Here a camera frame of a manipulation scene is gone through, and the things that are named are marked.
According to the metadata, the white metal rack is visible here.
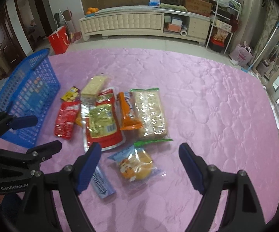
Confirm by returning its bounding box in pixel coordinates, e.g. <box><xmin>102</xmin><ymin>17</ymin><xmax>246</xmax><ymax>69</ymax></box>
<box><xmin>206</xmin><ymin>0</ymin><xmax>242</xmax><ymax>54</ymax></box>

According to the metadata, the blue plastic basket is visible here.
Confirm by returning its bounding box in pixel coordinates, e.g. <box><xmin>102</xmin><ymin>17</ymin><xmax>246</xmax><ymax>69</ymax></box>
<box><xmin>0</xmin><ymin>48</ymin><xmax>61</xmax><ymax>148</ymax></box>

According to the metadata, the orange box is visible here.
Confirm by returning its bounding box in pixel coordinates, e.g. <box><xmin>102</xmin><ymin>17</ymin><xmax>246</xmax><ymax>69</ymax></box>
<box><xmin>166</xmin><ymin>23</ymin><xmax>182</xmax><ymax>32</ymax></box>

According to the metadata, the red paper bag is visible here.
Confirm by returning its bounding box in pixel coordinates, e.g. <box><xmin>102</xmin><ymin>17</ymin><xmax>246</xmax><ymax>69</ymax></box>
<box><xmin>48</xmin><ymin>25</ymin><xmax>70</xmax><ymax>55</ymax></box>

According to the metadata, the cream tv cabinet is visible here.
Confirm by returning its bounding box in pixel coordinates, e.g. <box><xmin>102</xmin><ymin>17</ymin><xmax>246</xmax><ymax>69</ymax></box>
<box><xmin>79</xmin><ymin>5</ymin><xmax>212</xmax><ymax>45</ymax></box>

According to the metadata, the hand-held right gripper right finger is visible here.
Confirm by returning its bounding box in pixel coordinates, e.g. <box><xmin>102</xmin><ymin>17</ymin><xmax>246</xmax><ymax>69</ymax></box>
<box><xmin>179</xmin><ymin>142</ymin><xmax>266</xmax><ymax>232</ymax></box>

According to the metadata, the clear bun packet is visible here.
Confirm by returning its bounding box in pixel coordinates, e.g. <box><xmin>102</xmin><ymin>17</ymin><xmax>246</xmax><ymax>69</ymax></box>
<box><xmin>108</xmin><ymin>145</ymin><xmax>167</xmax><ymax>186</ymax></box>

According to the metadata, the purple and yellow snack packet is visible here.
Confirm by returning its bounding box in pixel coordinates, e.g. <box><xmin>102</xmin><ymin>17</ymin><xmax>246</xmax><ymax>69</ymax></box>
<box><xmin>61</xmin><ymin>86</ymin><xmax>82</xmax><ymax>102</ymax></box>

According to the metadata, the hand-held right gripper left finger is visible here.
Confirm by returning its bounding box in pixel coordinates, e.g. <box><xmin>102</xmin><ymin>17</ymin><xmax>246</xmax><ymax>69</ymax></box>
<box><xmin>16</xmin><ymin>142</ymin><xmax>102</xmax><ymax>232</ymax></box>

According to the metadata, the pink gift bag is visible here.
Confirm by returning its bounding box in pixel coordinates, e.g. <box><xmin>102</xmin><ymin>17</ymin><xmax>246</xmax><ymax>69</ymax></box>
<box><xmin>230</xmin><ymin>44</ymin><xmax>253</xmax><ymax>66</ymax></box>

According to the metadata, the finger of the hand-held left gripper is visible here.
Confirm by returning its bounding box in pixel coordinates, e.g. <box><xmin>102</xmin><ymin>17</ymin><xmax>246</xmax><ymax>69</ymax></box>
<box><xmin>26</xmin><ymin>140</ymin><xmax>63</xmax><ymax>171</ymax></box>
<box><xmin>0</xmin><ymin>111</ymin><xmax>38</xmax><ymax>133</ymax></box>

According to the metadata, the pink quilted tablecloth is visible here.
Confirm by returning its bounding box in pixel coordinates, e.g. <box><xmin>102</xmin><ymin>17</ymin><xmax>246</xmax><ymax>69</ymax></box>
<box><xmin>0</xmin><ymin>48</ymin><xmax>279</xmax><ymax>232</ymax></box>

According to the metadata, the small red snack packet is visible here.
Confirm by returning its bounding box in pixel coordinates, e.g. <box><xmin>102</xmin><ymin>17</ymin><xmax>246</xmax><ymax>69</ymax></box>
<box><xmin>54</xmin><ymin>100</ymin><xmax>81</xmax><ymax>140</ymax></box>

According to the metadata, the large red and green packet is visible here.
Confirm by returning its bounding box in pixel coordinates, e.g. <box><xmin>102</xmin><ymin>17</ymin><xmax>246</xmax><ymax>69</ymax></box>
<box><xmin>80</xmin><ymin>87</ymin><xmax>126</xmax><ymax>153</ymax></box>

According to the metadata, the green cushion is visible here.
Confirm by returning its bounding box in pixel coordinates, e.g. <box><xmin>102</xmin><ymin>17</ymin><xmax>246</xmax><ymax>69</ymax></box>
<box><xmin>159</xmin><ymin>3</ymin><xmax>187</xmax><ymax>12</ymax></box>

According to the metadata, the orange snack packet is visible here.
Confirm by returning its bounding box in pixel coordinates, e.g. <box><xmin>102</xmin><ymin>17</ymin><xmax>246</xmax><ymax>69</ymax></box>
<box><xmin>117</xmin><ymin>91</ymin><xmax>143</xmax><ymax>131</ymax></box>

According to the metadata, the blue wafer packet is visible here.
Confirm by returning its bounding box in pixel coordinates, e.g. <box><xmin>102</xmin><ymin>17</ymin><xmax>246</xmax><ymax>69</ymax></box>
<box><xmin>89</xmin><ymin>163</ymin><xmax>116</xmax><ymax>200</ymax></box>

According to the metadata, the large green-ended cracker packet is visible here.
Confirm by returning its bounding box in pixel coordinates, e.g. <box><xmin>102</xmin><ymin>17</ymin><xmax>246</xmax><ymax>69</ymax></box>
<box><xmin>129</xmin><ymin>87</ymin><xmax>174</xmax><ymax>148</ymax></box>

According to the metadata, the small clear cracker packet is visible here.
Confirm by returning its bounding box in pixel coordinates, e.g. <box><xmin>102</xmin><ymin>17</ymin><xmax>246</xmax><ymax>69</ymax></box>
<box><xmin>80</xmin><ymin>74</ymin><xmax>112</xmax><ymax>102</ymax></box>

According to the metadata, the brown cardboard box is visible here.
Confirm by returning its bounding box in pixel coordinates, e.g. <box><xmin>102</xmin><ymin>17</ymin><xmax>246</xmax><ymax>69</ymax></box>
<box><xmin>184</xmin><ymin>0</ymin><xmax>213</xmax><ymax>17</ymax></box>

